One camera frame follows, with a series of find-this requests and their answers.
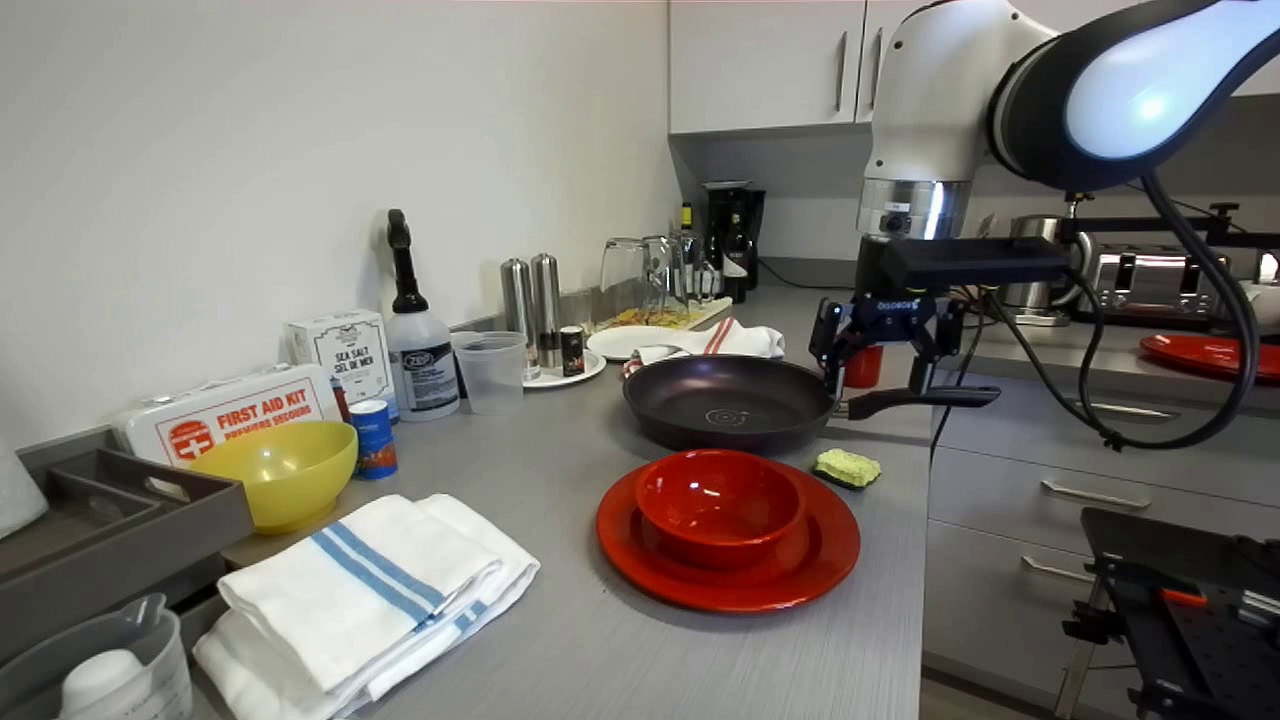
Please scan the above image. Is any steel kettle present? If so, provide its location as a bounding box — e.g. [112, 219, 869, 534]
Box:
[997, 210, 1100, 322]

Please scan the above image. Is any yellow bowl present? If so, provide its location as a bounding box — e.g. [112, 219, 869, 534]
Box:
[183, 417, 363, 538]

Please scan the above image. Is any upturned clear wine glass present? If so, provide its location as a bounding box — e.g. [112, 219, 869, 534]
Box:
[646, 231, 697, 308]
[598, 231, 657, 332]

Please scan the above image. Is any white towel blue stripe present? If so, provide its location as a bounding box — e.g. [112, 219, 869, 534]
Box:
[194, 492, 544, 720]

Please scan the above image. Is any steel shaker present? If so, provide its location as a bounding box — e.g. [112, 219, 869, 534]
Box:
[529, 250, 566, 372]
[501, 254, 538, 335]

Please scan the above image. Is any white spray bottle black nozzle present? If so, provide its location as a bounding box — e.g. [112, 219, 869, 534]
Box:
[379, 202, 471, 421]

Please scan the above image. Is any black frying pan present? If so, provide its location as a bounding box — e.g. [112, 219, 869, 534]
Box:
[619, 352, 1006, 460]

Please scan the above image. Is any steel toaster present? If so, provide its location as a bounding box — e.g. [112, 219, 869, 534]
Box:
[1083, 242, 1242, 327]

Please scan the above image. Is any large white plate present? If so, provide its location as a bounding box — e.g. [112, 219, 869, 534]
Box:
[586, 320, 697, 368]

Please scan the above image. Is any yellow sponge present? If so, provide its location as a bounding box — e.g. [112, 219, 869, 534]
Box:
[814, 442, 887, 492]

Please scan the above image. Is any grey tray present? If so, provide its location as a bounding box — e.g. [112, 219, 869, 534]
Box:
[0, 426, 258, 656]

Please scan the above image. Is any black coffee machine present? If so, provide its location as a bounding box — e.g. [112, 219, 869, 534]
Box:
[699, 178, 772, 303]

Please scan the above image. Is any black boom rod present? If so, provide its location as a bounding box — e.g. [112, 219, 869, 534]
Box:
[1055, 195, 1280, 250]

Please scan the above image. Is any red plate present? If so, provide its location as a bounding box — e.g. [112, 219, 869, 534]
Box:
[1138, 327, 1280, 387]
[593, 456, 866, 618]

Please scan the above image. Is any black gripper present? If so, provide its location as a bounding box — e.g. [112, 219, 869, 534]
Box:
[810, 293, 971, 400]

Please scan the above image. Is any small dark spice jar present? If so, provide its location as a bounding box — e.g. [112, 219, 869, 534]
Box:
[557, 322, 593, 379]

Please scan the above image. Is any small white carton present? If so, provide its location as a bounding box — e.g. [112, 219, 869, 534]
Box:
[286, 308, 399, 410]

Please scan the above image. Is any orange black clamp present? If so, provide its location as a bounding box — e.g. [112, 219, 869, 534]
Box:
[1155, 584, 1213, 618]

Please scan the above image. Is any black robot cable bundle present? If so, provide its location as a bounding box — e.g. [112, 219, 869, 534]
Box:
[924, 172, 1266, 456]

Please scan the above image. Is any small white plate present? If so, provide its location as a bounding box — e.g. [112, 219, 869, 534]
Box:
[518, 348, 613, 396]

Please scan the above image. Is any red cup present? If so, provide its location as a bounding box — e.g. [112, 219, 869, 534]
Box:
[844, 340, 887, 391]

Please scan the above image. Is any white first aid kit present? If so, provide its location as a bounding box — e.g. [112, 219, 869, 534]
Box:
[112, 361, 344, 470]

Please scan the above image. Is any blue can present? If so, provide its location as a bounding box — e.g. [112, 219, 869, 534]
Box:
[344, 396, 406, 484]

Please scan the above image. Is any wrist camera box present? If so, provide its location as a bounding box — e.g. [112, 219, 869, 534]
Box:
[851, 231, 1074, 299]

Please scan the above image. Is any red bowl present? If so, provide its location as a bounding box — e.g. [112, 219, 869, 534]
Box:
[629, 446, 810, 577]

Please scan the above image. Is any black base board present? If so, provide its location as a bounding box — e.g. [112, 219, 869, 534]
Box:
[1060, 503, 1280, 720]

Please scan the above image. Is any grey counter cabinet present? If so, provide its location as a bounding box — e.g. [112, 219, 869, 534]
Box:
[919, 384, 1280, 686]

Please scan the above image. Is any clear plastic jug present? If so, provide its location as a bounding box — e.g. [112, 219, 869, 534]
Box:
[0, 593, 202, 720]

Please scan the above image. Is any white wall cabinet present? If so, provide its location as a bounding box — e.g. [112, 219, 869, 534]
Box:
[670, 0, 1280, 137]

